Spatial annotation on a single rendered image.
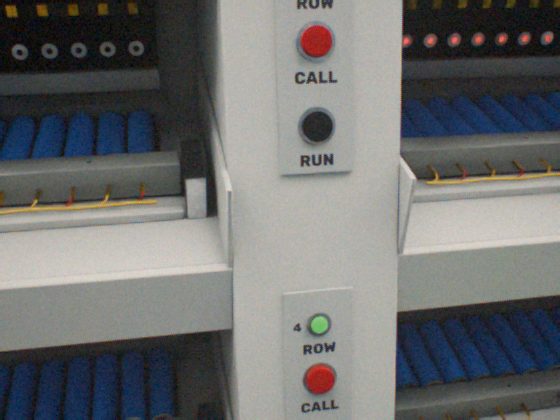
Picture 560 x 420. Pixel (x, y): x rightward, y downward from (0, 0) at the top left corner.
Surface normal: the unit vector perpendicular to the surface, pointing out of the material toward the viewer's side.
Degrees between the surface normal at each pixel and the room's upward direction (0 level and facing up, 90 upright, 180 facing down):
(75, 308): 110
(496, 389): 20
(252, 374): 90
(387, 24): 90
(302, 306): 90
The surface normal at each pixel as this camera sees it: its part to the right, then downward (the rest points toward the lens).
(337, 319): 0.18, 0.23
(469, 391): 0.04, -0.83
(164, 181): 0.18, 0.55
